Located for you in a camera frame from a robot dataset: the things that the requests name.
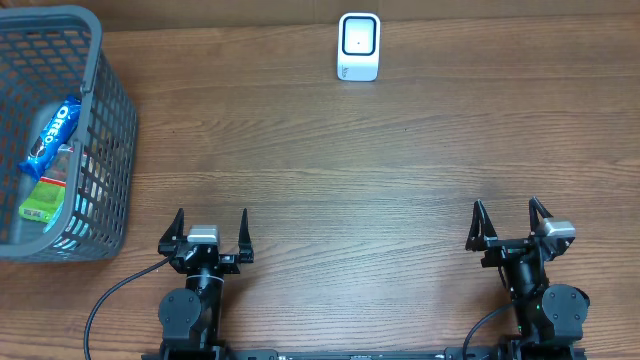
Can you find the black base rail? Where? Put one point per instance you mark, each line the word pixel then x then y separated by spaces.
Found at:
pixel 450 353

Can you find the blue Oreo cookie pack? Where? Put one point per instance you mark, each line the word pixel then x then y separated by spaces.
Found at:
pixel 54 134

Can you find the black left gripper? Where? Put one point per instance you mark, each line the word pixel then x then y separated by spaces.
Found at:
pixel 232 265

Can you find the white barcode scanner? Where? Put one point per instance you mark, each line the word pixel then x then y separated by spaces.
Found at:
pixel 358 50

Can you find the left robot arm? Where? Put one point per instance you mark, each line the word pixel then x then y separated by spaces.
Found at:
pixel 190 316

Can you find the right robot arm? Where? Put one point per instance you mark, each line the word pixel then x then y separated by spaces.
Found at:
pixel 549 317

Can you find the grey plastic mesh basket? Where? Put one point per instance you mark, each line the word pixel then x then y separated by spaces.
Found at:
pixel 48 53

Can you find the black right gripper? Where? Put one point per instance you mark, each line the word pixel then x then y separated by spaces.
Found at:
pixel 479 238

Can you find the green snack packet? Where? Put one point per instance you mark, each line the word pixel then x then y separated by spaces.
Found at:
pixel 44 200

